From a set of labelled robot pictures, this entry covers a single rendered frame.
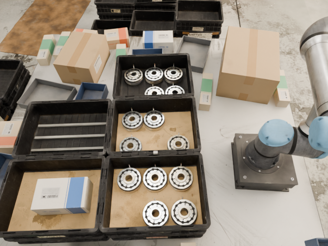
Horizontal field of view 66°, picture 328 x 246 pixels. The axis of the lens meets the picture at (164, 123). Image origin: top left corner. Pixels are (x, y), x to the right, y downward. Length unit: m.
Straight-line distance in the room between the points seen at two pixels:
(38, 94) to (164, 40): 0.86
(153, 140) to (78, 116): 0.41
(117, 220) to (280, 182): 0.71
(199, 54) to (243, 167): 0.86
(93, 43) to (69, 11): 2.01
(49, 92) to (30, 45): 1.66
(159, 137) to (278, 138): 0.52
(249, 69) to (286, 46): 1.76
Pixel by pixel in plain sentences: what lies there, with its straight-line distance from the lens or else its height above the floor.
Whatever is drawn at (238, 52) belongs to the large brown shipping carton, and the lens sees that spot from 1.52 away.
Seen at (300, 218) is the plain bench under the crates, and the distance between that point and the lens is 1.34.
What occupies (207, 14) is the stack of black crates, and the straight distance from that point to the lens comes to 2.51.
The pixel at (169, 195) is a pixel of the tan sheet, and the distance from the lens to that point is 1.09.
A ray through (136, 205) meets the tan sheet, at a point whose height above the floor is 0.83.
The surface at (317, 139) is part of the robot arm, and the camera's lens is 0.62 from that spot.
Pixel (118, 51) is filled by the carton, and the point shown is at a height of 0.76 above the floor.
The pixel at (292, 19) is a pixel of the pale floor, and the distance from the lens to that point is 3.59.
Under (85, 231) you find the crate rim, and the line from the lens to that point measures 1.00.
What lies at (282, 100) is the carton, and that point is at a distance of 1.55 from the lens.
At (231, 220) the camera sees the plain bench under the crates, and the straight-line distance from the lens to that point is 1.23.
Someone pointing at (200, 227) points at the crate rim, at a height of 0.93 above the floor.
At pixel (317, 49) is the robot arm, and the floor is 1.41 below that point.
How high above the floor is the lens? 1.88
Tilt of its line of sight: 57 degrees down
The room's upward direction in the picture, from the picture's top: 2 degrees counter-clockwise
